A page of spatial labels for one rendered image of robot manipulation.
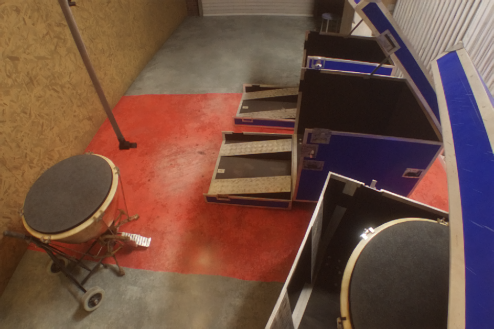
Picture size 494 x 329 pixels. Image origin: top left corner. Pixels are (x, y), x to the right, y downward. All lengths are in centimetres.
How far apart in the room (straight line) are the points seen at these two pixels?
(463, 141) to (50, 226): 192
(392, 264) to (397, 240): 13
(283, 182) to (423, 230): 137
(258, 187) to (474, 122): 198
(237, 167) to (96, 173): 141
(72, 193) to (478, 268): 191
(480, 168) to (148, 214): 242
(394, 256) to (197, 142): 241
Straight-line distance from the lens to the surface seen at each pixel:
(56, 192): 200
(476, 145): 61
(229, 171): 266
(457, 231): 49
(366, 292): 115
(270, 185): 239
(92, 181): 189
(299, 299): 191
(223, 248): 223
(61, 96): 330
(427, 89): 169
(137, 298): 226
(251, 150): 275
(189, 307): 211
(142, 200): 267
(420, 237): 138
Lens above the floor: 202
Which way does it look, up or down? 48 degrees down
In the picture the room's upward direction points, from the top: 2 degrees counter-clockwise
